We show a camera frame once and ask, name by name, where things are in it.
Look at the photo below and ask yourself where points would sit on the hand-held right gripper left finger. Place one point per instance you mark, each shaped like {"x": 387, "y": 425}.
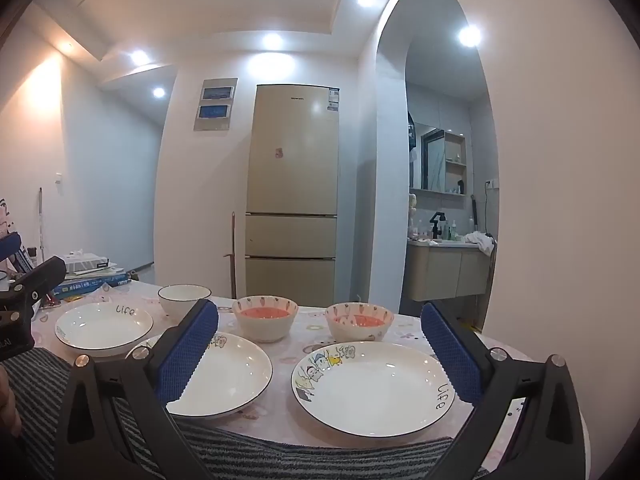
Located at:
{"x": 190, "y": 355}

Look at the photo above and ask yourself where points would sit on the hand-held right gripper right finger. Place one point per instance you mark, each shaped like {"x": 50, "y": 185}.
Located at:
{"x": 450, "y": 355}

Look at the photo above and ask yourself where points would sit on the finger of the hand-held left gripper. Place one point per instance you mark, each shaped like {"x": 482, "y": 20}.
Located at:
{"x": 45, "y": 272}
{"x": 10, "y": 247}

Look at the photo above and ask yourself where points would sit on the white cartoon print plate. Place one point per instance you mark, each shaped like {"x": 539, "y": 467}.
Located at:
{"x": 370, "y": 390}
{"x": 235, "y": 375}
{"x": 100, "y": 330}

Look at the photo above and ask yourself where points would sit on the white bowl with dark rim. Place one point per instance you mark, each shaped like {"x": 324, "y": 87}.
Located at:
{"x": 180, "y": 297}

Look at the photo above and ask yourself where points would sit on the pink carrot print bowl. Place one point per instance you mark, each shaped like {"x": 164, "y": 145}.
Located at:
{"x": 357, "y": 325}
{"x": 265, "y": 322}

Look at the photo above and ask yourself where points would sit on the person's left hand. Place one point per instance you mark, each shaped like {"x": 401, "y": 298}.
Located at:
{"x": 7, "y": 400}

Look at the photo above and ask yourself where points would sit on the thin white pole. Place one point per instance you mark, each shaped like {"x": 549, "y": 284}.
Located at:
{"x": 40, "y": 225}

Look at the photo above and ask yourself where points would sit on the blue box with items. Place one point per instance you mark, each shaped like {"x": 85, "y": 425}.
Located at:
{"x": 90, "y": 285}

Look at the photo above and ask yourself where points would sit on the beige vanity cabinet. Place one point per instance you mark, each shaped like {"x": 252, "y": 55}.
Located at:
{"x": 445, "y": 270}

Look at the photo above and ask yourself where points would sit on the pink printed tablecloth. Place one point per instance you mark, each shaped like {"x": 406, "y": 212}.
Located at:
{"x": 290, "y": 345}

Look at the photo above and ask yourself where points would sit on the white towel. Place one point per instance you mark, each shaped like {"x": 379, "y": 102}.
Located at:
{"x": 480, "y": 241}

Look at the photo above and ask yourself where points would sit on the green bottle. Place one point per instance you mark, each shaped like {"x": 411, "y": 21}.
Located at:
{"x": 453, "y": 230}

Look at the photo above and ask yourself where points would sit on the black faucet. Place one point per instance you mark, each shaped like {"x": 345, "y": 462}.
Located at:
{"x": 436, "y": 225}

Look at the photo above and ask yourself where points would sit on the black hair tool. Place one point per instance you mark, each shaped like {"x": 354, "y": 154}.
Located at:
{"x": 473, "y": 212}

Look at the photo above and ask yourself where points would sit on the pale doll figurine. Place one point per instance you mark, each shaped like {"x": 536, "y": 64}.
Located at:
{"x": 414, "y": 215}

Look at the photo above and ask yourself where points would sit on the grey striped cloth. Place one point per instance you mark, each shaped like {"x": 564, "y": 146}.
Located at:
{"x": 300, "y": 462}

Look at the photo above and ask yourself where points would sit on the mirror cabinet with shelves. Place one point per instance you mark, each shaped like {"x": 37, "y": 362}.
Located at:
{"x": 444, "y": 160}

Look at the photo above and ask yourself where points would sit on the beige refrigerator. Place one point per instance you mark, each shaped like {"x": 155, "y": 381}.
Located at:
{"x": 292, "y": 185}

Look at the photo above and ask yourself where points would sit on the pink fridge sticker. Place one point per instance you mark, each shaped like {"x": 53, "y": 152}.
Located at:
{"x": 279, "y": 153}

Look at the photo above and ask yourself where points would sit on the dark hanging item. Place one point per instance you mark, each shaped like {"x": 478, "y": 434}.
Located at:
{"x": 411, "y": 130}

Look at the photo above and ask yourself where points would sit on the white fridge label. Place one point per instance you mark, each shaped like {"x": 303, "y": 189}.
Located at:
{"x": 333, "y": 99}

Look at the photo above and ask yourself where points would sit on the white wall socket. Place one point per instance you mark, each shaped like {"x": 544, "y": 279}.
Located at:
{"x": 491, "y": 183}

